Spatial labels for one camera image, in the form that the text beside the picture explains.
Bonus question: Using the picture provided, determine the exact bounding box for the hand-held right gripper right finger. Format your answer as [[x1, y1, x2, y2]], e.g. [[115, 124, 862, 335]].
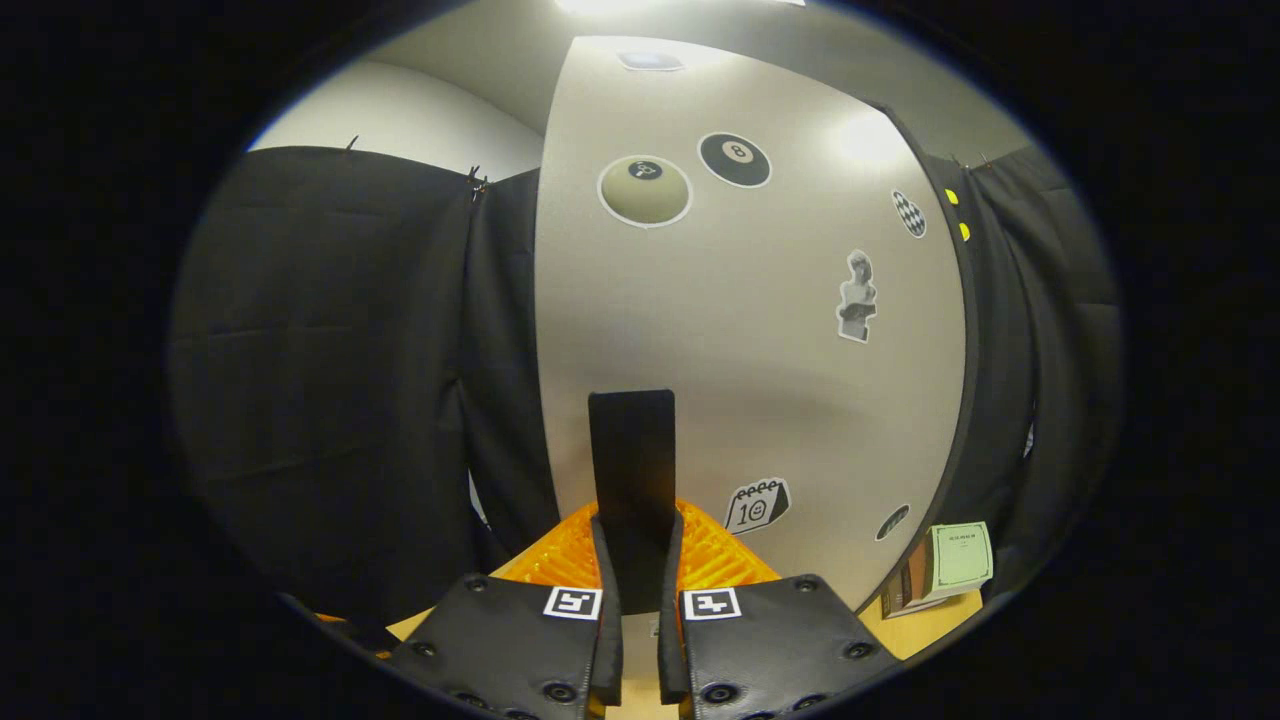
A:
[[657, 500, 903, 720]]

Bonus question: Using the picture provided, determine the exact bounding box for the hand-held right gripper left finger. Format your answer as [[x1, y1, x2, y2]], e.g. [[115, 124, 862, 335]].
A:
[[383, 508, 625, 720]]

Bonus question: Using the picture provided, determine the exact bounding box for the black cabinet door handle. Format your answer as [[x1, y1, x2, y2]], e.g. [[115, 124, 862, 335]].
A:
[[587, 390, 679, 616]]

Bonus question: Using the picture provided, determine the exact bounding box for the grey cabinet door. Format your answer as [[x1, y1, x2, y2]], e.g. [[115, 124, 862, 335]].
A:
[[533, 35, 979, 613]]

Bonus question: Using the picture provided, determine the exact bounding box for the black backdrop cloth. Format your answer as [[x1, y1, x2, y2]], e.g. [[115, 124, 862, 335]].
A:
[[168, 145, 1123, 626]]

